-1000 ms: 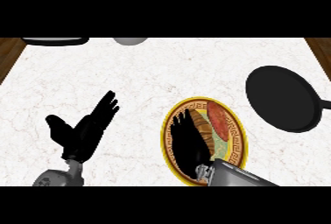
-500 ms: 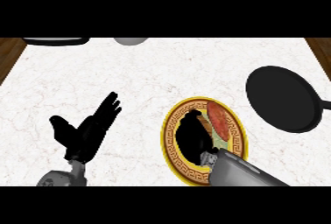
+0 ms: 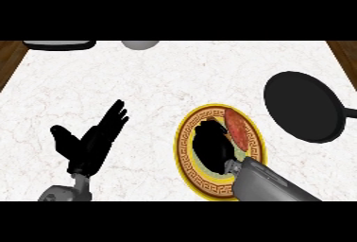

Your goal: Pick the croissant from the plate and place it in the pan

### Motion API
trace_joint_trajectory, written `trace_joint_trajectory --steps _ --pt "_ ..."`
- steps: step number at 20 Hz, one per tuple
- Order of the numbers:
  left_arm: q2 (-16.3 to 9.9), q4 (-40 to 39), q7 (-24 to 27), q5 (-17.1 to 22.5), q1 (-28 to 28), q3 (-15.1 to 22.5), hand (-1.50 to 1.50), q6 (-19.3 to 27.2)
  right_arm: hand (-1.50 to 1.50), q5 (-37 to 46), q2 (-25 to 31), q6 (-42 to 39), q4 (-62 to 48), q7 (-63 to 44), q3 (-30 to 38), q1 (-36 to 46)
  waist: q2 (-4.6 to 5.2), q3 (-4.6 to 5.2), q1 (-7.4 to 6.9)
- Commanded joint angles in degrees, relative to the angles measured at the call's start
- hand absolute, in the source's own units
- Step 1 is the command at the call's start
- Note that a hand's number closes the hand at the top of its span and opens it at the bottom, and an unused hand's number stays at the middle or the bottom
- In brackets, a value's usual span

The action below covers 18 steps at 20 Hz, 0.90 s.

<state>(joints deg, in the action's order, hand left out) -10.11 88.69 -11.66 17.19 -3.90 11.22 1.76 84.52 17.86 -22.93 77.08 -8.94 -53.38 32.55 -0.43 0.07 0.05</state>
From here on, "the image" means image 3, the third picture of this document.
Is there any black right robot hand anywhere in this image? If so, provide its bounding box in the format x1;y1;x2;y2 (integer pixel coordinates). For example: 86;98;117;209
192;119;242;176

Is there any black frying pan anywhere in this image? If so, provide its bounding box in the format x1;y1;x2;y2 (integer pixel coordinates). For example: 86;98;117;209
263;71;357;144

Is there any grey round object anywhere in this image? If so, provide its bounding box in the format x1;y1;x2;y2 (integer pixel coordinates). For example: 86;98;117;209
120;40;161;51

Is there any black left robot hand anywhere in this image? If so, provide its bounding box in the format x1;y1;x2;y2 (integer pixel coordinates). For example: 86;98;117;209
49;99;132;178

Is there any yellow patterned plate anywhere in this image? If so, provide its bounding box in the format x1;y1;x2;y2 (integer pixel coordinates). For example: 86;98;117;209
173;103;269;201

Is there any reddish brown croissant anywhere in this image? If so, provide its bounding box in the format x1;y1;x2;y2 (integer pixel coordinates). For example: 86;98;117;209
223;108;253;153

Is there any black flat appliance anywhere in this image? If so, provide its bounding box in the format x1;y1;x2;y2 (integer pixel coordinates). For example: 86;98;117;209
21;40;98;52

